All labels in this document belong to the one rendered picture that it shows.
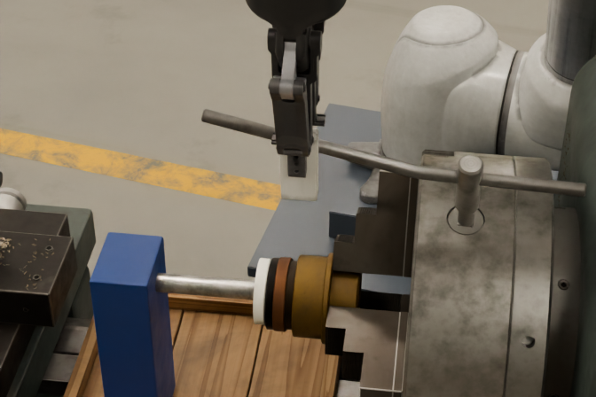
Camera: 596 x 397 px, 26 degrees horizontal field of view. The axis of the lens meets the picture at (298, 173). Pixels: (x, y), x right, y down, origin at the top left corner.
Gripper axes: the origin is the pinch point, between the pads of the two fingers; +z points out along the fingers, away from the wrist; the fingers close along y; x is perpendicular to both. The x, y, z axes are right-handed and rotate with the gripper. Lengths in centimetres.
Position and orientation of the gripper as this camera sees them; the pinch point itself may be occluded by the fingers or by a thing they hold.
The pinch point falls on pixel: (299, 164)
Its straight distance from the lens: 105.4
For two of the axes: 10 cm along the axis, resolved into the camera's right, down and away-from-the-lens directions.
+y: -1.3, 6.8, -7.2
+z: 0.1, 7.3, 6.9
